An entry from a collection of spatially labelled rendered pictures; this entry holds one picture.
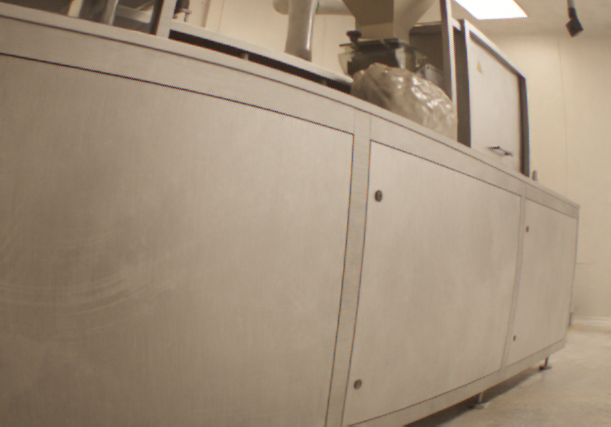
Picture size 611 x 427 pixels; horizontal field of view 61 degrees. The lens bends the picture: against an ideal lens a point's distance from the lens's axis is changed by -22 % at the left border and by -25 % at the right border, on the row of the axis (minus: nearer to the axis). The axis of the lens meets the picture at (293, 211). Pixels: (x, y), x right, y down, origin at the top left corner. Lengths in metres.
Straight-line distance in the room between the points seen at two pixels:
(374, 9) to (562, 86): 3.73
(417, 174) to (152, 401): 0.77
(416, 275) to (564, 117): 4.20
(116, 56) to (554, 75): 4.99
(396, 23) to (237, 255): 1.17
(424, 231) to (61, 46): 0.92
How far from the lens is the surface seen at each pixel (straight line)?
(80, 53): 0.83
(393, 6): 1.95
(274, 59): 1.44
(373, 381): 1.32
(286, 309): 1.07
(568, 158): 5.37
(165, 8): 1.12
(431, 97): 1.61
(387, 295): 1.30
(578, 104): 5.44
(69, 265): 0.81
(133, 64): 0.87
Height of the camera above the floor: 0.52
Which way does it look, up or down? 3 degrees up
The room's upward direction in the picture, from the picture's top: 5 degrees clockwise
